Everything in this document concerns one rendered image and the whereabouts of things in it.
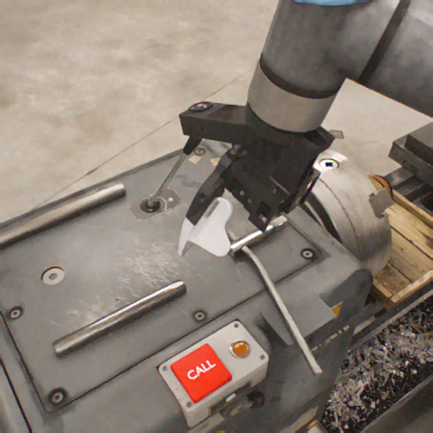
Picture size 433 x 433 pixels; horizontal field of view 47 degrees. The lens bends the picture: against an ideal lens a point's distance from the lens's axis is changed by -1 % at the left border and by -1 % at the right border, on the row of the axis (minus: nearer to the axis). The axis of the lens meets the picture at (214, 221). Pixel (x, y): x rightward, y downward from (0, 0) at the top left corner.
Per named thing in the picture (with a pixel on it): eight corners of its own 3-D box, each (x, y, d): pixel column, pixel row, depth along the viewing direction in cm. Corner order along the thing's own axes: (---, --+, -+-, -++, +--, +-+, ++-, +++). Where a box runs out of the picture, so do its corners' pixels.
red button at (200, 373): (194, 407, 63) (194, 400, 61) (170, 371, 66) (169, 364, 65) (232, 382, 65) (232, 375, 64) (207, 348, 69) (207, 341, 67)
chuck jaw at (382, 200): (338, 227, 106) (375, 221, 95) (328, 206, 106) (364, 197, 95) (375, 207, 110) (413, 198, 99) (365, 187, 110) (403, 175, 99)
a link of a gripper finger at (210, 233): (195, 286, 53) (247, 221, 51) (160, 249, 55) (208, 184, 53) (208, 282, 56) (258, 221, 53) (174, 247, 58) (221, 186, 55)
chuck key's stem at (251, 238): (279, 220, 84) (225, 250, 80) (281, 211, 83) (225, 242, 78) (287, 228, 83) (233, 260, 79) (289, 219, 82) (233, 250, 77)
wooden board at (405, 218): (389, 312, 118) (393, 303, 115) (291, 221, 138) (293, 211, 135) (468, 257, 129) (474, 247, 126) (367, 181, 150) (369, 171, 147)
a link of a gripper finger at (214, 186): (187, 226, 52) (238, 160, 50) (178, 216, 53) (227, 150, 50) (207, 225, 56) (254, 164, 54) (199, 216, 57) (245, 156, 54)
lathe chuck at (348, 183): (348, 323, 107) (373, 216, 86) (258, 240, 127) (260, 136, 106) (376, 304, 111) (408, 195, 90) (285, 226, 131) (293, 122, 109)
